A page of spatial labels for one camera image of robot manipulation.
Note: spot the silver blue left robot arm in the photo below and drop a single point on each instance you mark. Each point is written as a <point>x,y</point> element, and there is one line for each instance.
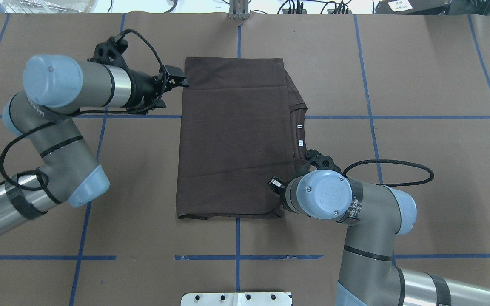
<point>55,88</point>

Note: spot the dark brown t-shirt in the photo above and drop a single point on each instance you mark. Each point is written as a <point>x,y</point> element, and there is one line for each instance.
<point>242,123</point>

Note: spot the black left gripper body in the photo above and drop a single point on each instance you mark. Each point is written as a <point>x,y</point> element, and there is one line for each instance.
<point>141,89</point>

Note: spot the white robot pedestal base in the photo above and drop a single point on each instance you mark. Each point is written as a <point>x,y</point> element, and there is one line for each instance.
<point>237,299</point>

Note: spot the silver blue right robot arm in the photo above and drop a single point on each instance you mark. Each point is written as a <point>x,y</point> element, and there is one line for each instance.
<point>374,216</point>

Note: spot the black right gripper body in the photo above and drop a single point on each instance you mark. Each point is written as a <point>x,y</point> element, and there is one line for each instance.
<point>275,183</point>

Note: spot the aluminium frame post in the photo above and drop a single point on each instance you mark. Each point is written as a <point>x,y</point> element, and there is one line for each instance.
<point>238,9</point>

